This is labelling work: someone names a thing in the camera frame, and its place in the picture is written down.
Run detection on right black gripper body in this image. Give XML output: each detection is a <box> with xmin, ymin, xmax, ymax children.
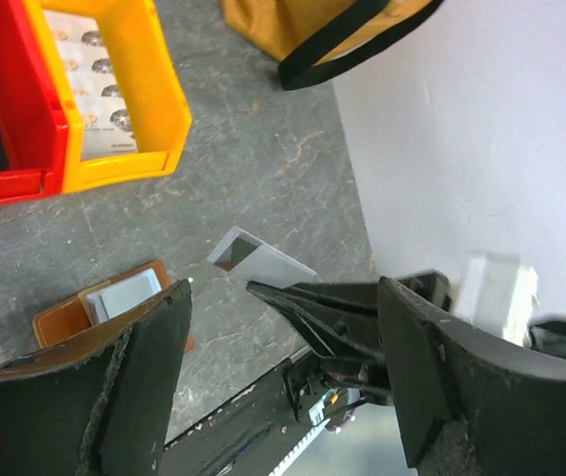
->
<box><xmin>282</xmin><ymin>270</ymin><xmax>452</xmax><ymax>427</ymax></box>

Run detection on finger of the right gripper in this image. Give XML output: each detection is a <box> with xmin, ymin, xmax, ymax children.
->
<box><xmin>246</xmin><ymin>282</ymin><xmax>384</xmax><ymax>362</ymax></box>

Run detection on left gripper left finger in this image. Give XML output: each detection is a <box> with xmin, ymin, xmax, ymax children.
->
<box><xmin>0</xmin><ymin>281</ymin><xmax>192</xmax><ymax>475</ymax></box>

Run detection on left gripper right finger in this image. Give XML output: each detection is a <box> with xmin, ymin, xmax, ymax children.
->
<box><xmin>378</xmin><ymin>278</ymin><xmax>566</xmax><ymax>475</ymax></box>

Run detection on white credit card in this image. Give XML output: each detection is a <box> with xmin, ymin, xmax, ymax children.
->
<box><xmin>208</xmin><ymin>226</ymin><xmax>318</xmax><ymax>289</ymax></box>

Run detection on white cards in yellow bin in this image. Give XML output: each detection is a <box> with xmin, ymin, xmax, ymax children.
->
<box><xmin>44</xmin><ymin>10</ymin><xmax>138</xmax><ymax>161</ymax></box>

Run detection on yellow plastic bin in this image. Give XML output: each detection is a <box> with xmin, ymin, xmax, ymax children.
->
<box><xmin>25</xmin><ymin>0</ymin><xmax>192</xmax><ymax>192</ymax></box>

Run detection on yellow canvas tote bag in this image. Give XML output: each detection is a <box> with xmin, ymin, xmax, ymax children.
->
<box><xmin>220</xmin><ymin>0</ymin><xmax>443</xmax><ymax>91</ymax></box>

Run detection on red plastic bin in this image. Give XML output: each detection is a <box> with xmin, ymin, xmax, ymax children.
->
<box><xmin>0</xmin><ymin>1</ymin><xmax>69</xmax><ymax>205</ymax></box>

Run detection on black mounting base plate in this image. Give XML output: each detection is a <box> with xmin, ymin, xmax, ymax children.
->
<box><xmin>158</xmin><ymin>351</ymin><xmax>326</xmax><ymax>475</ymax></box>

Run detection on grey slotted cable duct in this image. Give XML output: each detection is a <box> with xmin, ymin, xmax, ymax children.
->
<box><xmin>269</xmin><ymin>421</ymin><xmax>328</xmax><ymax>476</ymax></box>

